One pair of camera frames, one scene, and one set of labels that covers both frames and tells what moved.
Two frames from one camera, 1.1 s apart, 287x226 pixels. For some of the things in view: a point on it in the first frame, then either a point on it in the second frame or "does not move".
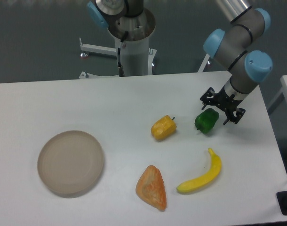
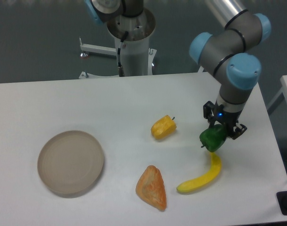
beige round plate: (70, 161) does not move
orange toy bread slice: (151, 188) does not move
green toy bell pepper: (206, 120) to (212, 138)
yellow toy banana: (197, 183) does not move
